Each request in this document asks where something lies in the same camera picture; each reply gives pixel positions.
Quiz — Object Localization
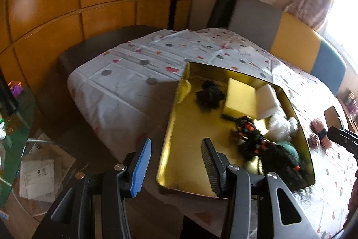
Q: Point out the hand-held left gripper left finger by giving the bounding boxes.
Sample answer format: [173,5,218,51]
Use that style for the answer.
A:
[32,138,152,239]

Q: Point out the gold metal tray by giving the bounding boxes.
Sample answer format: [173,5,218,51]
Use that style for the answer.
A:
[155,61,316,199]

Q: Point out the grey yellow blue sofa backrest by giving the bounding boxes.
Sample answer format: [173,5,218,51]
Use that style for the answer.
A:
[229,0,347,95]

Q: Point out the white plush toy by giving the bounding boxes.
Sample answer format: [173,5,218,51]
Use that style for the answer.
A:
[267,112,299,143]

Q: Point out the white papers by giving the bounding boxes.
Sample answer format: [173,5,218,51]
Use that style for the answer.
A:
[19,159,55,203]

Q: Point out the green ball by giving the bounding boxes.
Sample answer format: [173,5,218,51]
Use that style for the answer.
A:
[275,141,301,167]

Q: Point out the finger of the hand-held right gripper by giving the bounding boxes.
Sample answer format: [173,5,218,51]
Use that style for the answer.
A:
[327,127,358,155]

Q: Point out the white sponge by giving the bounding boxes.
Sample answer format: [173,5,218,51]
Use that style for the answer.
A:
[255,85,281,120]

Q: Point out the wooden side shelf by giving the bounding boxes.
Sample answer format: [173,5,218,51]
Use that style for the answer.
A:
[337,93,358,133]

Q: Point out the yellow sponge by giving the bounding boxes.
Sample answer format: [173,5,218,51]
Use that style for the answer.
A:
[222,77,258,119]

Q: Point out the brown pinecone-shaped scrunchie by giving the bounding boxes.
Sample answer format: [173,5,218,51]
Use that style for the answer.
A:
[307,135,321,148]

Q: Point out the black rolled mat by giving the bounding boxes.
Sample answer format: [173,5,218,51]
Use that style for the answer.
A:
[207,0,243,29]

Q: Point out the dark wooden table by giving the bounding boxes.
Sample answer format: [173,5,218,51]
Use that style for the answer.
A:
[57,26,165,83]

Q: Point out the black scrunchie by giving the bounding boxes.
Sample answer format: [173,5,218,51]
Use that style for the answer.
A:
[195,80,226,110]

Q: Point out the pink hair tie bundle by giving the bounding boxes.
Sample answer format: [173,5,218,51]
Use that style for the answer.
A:
[310,118,335,150]

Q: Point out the window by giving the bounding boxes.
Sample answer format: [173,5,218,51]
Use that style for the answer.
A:
[322,0,358,60]

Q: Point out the person's right forearm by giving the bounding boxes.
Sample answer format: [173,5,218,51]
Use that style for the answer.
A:
[343,169,358,239]

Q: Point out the black wig with orange beads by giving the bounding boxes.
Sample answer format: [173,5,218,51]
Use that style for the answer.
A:
[231,115,312,200]

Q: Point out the purple box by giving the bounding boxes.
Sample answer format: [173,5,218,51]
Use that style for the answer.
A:
[345,90,358,116]

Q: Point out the purple toy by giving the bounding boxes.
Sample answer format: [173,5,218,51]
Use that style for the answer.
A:
[8,81,22,97]

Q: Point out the patterned light blue tablecloth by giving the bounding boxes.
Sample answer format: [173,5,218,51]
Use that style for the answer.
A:
[66,28,358,239]

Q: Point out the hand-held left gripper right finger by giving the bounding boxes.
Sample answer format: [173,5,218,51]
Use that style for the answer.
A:
[201,138,319,239]

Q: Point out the green glass side table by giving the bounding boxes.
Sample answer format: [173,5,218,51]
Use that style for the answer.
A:
[0,88,37,209]

